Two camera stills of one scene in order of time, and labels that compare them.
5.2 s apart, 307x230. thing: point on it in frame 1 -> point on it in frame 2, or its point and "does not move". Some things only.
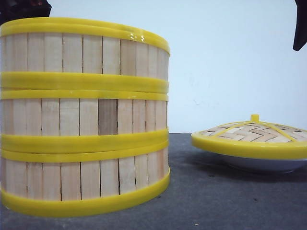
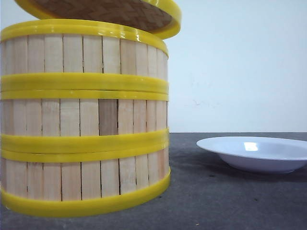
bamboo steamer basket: [57, 183] does not move
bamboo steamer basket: [75, 118] does not move
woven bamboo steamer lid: [255, 139] -> [161, 17]
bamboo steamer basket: [73, 53] does not move
